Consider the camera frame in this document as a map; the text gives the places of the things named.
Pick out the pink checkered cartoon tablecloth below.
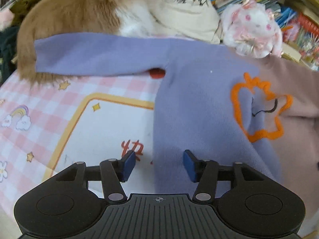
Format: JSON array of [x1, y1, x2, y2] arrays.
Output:
[[0, 35, 195, 214]]

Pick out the purple and mauve sweater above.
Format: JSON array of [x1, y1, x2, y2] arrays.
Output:
[[35, 33, 318, 236]]

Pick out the orange and white cat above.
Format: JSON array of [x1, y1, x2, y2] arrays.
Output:
[[16, 0, 163, 84]]

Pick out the white pink plush bunny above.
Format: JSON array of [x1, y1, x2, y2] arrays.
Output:
[[221, 0, 283, 58]]

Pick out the cream canvas tote bag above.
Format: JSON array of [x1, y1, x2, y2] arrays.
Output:
[[153, 0, 222, 44]]

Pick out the row of colourful books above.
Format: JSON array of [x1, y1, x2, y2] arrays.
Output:
[[155, 0, 319, 70]]

